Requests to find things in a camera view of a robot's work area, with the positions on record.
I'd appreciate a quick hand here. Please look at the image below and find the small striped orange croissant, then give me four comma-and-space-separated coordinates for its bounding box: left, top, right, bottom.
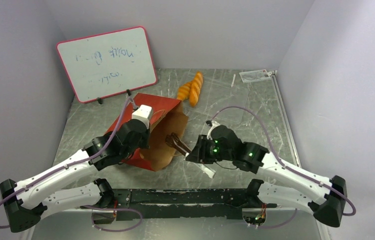
176, 81, 192, 101

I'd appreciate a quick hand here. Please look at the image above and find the long orange baguette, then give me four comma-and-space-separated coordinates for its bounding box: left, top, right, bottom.
189, 71, 204, 107

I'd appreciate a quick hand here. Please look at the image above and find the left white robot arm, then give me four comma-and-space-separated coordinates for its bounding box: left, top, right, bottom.
0, 117, 150, 233

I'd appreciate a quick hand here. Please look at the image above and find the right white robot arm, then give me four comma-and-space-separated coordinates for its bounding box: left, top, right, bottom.
185, 125, 346, 228

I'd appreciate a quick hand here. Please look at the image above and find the white marker pen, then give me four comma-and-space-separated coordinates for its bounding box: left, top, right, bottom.
230, 74, 236, 88

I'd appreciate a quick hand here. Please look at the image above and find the red framed whiteboard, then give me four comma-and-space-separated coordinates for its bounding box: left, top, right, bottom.
56, 26, 158, 103

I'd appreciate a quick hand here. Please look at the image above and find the small white card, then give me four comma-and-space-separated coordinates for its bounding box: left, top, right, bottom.
239, 69, 273, 83

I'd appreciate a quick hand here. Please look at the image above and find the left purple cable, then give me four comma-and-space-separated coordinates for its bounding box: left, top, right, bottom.
0, 96, 144, 232

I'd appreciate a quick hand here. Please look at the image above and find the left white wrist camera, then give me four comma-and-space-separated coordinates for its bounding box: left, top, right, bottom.
131, 104, 154, 129

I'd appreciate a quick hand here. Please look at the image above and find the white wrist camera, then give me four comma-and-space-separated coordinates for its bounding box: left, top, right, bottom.
131, 104, 154, 129
205, 120, 220, 140

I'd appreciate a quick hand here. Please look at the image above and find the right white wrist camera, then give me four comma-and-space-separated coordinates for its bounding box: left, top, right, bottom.
205, 120, 220, 140

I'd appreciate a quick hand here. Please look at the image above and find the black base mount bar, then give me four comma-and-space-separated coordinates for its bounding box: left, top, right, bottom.
91, 179, 277, 224

